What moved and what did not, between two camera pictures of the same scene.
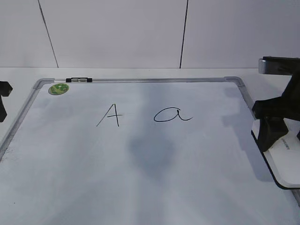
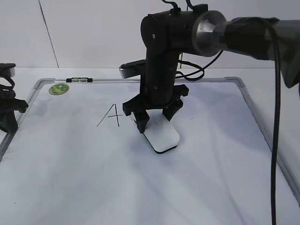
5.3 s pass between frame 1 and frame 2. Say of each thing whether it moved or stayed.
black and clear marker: stayed
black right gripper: moved
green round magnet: stayed
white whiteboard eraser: moved
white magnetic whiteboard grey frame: stayed
